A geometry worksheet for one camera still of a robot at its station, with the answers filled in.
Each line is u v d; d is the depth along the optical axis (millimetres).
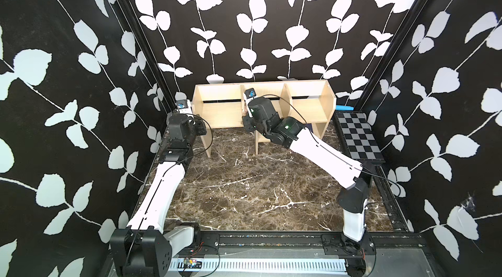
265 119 531
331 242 747
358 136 1039
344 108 1222
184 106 640
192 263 711
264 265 701
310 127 950
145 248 377
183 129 559
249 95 623
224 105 849
